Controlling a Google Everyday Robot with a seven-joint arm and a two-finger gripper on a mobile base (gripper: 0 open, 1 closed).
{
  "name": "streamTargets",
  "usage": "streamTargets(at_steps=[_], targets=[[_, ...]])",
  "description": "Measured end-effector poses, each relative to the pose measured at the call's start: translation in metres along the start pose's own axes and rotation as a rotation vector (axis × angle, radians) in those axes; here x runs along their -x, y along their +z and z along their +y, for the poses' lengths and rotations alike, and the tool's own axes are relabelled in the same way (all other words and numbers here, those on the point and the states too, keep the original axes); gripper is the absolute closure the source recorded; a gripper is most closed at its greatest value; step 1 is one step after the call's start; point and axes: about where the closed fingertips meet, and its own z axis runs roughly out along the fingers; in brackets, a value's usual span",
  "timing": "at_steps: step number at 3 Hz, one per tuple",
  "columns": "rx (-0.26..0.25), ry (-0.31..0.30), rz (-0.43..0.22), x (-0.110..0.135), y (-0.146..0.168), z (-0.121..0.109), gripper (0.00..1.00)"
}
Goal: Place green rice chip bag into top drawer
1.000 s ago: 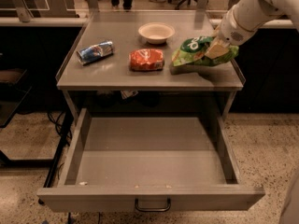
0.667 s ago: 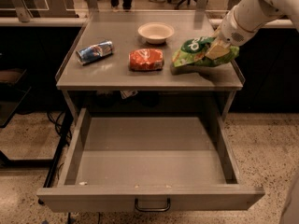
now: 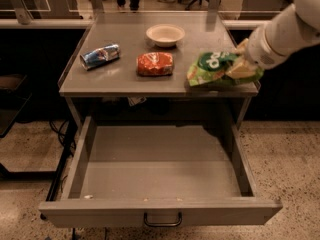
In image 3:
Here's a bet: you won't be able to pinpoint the grey metal cabinet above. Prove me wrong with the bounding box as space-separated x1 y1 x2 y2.
59 11 259 124

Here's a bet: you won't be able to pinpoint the orange red snack bag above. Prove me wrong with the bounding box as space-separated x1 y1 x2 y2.
137 52 174 76

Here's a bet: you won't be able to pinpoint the black floor cables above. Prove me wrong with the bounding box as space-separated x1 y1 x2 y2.
48 118 78 158

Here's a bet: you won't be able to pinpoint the crushed blue soda can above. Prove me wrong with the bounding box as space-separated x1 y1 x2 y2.
80 43 120 70

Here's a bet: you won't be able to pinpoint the black drawer handle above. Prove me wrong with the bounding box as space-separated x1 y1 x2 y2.
143 212 183 228

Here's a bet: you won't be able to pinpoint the grey open top drawer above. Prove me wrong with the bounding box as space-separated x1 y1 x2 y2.
39 118 282 228

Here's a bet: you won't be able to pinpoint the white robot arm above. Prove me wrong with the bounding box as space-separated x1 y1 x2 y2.
226 0 320 79

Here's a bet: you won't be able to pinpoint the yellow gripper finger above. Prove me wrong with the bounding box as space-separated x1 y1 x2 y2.
235 38 249 55
226 57 257 79

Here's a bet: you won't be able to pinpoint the green rice chip bag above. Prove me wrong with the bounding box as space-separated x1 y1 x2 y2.
187 52 264 87

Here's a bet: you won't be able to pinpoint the white paper bowl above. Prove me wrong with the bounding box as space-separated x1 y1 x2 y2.
146 24 185 48

